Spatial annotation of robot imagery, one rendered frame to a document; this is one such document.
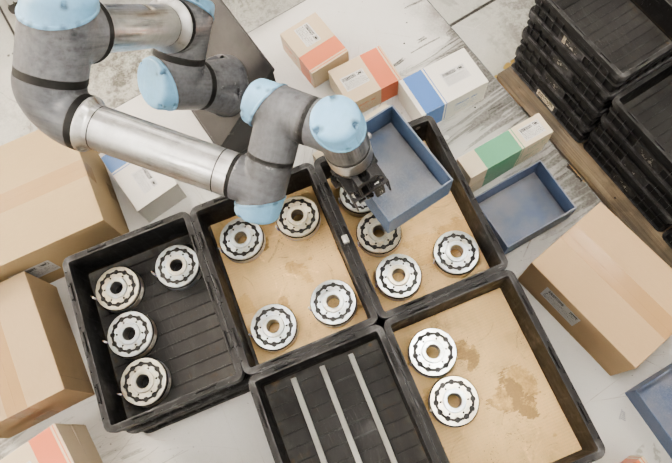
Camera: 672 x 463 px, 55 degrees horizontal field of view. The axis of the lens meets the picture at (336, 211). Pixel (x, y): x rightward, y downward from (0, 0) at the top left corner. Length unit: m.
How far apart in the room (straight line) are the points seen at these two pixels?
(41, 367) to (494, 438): 0.99
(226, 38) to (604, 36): 1.22
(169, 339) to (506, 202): 0.89
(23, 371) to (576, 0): 1.92
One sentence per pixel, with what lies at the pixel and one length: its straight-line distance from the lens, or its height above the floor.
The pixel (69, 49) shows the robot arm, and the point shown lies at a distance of 1.10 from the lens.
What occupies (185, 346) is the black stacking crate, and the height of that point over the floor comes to 0.83.
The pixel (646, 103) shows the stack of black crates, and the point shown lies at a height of 0.38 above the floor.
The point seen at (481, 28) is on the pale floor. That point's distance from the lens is 2.81.
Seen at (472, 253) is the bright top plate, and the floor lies 0.86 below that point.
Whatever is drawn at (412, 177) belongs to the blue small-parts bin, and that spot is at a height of 1.07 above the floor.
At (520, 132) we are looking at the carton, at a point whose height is 0.82.
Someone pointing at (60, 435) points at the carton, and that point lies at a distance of 1.57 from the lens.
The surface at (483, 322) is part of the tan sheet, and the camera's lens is 1.48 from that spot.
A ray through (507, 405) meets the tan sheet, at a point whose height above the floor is 0.83.
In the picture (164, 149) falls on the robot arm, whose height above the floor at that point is 1.37.
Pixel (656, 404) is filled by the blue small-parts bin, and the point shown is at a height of 0.70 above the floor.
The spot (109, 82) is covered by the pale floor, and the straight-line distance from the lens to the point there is 2.88.
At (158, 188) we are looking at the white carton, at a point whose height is 0.79.
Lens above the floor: 2.27
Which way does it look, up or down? 70 degrees down
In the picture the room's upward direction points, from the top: 11 degrees counter-clockwise
